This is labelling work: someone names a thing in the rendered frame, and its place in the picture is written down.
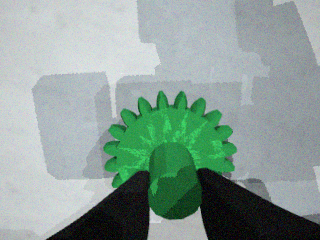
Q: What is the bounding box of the green gear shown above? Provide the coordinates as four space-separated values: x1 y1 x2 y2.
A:
103 91 237 220

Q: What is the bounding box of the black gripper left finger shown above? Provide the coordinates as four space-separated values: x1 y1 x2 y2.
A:
45 171 151 240

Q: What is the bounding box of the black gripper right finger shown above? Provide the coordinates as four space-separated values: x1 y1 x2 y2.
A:
197 168 320 240

